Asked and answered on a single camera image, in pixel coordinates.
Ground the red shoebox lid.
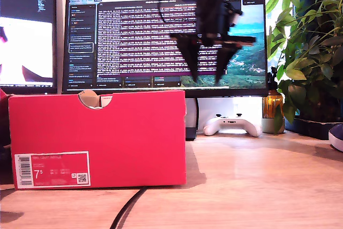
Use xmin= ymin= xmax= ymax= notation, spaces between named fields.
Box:
xmin=0 ymin=88 xmax=11 ymax=184

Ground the brown cardboard box insert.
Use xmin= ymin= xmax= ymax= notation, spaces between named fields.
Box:
xmin=77 ymin=90 xmax=100 ymax=109

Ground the grey and black monitor stand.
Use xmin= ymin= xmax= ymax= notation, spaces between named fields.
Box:
xmin=185 ymin=97 xmax=199 ymax=141

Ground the red cardboard shoebox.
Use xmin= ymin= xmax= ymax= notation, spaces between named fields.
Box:
xmin=8 ymin=89 xmax=188 ymax=191

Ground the blue shoe with white stripes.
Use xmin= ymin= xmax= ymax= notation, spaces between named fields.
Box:
xmin=328 ymin=123 xmax=343 ymax=152

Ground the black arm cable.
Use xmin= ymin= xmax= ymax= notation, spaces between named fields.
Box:
xmin=158 ymin=0 xmax=179 ymax=27

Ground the wide black computer monitor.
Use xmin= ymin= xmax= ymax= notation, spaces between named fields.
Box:
xmin=62 ymin=0 xmax=270 ymax=98

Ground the white game controller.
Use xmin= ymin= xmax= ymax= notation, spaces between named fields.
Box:
xmin=203 ymin=113 xmax=263 ymax=138

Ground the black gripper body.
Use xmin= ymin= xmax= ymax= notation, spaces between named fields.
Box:
xmin=170 ymin=16 xmax=257 ymax=49

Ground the black monitor showing camera feed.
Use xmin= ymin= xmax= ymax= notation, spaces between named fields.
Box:
xmin=0 ymin=0 xmax=58 ymax=95

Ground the black table cable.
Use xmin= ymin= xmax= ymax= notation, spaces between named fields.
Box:
xmin=109 ymin=186 xmax=148 ymax=229

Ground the amber glass pump bottle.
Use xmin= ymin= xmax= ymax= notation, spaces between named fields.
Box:
xmin=262 ymin=67 xmax=285 ymax=119

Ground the pale green pot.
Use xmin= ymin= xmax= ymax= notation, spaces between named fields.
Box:
xmin=262 ymin=117 xmax=286 ymax=134

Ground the green leafy houseplant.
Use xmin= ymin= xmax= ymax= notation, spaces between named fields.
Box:
xmin=265 ymin=0 xmax=343 ymax=133

